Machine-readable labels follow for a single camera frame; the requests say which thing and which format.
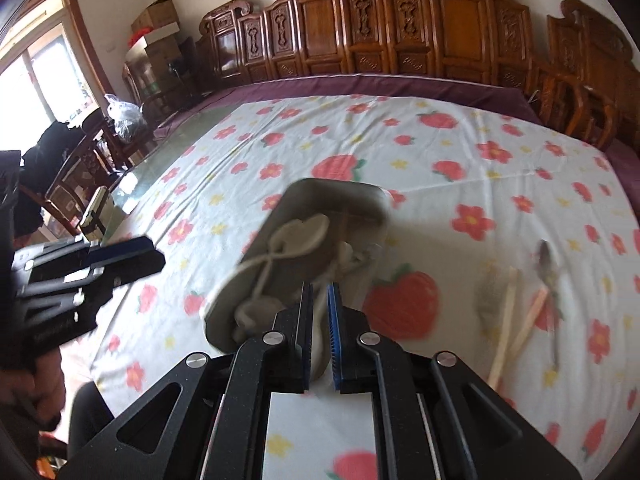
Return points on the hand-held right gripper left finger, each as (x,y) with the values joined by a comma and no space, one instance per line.
(304,320)

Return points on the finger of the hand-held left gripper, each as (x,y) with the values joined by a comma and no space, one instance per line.
(140,265)
(125,249)

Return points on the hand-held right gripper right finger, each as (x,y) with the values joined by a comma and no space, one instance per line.
(336,330)

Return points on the rectangular metal tin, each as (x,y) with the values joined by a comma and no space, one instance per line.
(360,200)

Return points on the metal spoon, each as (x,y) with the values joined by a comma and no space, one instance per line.
(547,265)

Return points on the person's left hand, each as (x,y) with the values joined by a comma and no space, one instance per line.
(50,390)

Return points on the small box with black band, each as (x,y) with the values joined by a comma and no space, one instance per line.
(97,215)

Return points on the wooden dining chair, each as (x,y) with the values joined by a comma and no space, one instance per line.
(85,170)

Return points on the person's dark clothing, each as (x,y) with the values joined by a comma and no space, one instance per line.
(92,420)

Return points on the black clothing pile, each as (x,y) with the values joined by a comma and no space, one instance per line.
(55,155)

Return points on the white plastic bag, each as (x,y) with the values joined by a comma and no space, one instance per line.
(125,117)

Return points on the carved wooden chair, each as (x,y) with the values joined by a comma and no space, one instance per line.
(137,85)

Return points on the stack of green cartons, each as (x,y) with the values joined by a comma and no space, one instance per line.
(165,62)

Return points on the white flat carton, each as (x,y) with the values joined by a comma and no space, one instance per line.
(150,37)

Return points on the floral strawberry tablecloth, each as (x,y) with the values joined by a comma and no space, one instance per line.
(450,125)

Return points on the brown cardboard box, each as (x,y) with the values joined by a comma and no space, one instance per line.
(157,12)

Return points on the purple sofa cushion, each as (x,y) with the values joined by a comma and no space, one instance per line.
(350,85)

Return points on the carved wooden sofa bench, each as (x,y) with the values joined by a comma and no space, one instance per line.
(450,25)

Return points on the purple armchair cushion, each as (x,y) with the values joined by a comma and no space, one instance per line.
(627,165)

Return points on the carved wooden armchair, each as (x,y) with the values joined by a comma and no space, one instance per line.
(590,45)

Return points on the wooden door frame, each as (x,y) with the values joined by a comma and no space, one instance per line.
(85,45)

